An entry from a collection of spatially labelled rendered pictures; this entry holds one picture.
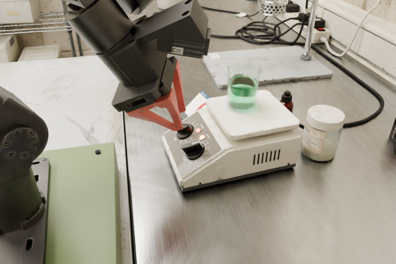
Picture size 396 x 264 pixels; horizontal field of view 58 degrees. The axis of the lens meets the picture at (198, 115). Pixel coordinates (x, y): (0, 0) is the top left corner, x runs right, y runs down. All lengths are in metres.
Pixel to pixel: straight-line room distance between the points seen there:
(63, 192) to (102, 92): 0.39
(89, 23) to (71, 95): 0.46
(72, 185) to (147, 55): 0.21
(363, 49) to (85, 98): 0.72
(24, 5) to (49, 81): 1.74
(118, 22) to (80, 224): 0.24
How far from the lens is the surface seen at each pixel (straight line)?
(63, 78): 0.94
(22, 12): 2.68
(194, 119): 0.60
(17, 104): 0.38
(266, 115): 0.57
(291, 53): 1.04
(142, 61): 0.41
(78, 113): 0.78
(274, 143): 0.55
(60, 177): 0.52
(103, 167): 0.52
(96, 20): 0.40
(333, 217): 0.55
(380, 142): 0.73
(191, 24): 0.38
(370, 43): 1.03
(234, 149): 0.53
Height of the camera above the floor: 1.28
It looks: 32 degrees down
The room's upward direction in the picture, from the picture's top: straight up
